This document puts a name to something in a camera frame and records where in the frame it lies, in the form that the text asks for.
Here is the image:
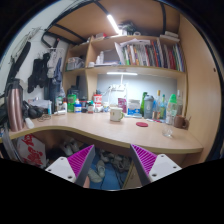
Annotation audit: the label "white tissue pack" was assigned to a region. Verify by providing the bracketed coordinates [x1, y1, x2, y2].
[127, 99, 140, 115]

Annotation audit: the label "wooden shelf unit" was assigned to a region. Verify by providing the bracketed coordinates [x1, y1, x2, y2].
[62, 33, 188, 118]

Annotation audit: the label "red white jar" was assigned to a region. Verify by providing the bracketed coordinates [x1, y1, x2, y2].
[93, 94, 102, 106]

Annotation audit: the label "green capped plastic bottle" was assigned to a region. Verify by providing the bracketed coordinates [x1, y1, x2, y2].
[166, 94, 177, 125]

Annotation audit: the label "under-shelf strip light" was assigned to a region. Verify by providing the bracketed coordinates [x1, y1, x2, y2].
[106, 71, 138, 76]

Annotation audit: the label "white blue small bottle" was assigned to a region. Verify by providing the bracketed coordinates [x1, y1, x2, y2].
[74, 99, 82, 113]

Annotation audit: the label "red round coaster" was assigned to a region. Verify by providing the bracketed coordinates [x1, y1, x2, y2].
[136, 122, 148, 127]

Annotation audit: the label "white ceramic mug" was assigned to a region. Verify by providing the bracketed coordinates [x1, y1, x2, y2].
[110, 107, 124, 122]

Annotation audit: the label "white red paper bag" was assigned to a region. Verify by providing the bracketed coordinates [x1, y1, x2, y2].
[17, 134, 46, 167]

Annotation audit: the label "grey shaker bottle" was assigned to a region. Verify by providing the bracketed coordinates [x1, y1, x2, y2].
[144, 95, 154, 119]

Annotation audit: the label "clear drinking glass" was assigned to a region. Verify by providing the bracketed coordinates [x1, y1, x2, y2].
[162, 123, 173, 138]

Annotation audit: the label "pink metal thermos bottle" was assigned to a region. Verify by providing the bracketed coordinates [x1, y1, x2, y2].
[6, 79, 24, 132]

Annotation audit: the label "ceiling tube light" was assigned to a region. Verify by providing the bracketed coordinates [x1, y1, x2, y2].
[107, 14, 121, 35]

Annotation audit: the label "brown ceramic mug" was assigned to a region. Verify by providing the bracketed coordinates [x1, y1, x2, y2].
[174, 115, 188, 129]

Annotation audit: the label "hanging dark clothes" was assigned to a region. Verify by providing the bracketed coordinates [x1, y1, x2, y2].
[27, 49, 62, 101]

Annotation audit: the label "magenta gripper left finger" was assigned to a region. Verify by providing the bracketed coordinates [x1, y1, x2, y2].
[44, 144, 96, 188]

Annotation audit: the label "green canister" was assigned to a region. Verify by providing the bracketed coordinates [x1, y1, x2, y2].
[67, 94, 76, 112]

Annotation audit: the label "pink snack packet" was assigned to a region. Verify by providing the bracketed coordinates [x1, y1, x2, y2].
[118, 98, 127, 113]

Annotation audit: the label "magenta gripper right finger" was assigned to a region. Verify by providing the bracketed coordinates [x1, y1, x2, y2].
[129, 143, 183, 186]

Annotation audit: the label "row of books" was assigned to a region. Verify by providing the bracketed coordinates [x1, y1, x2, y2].
[115, 38, 185, 72]

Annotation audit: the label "green glass bottle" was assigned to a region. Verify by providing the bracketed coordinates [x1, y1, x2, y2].
[140, 92, 148, 117]

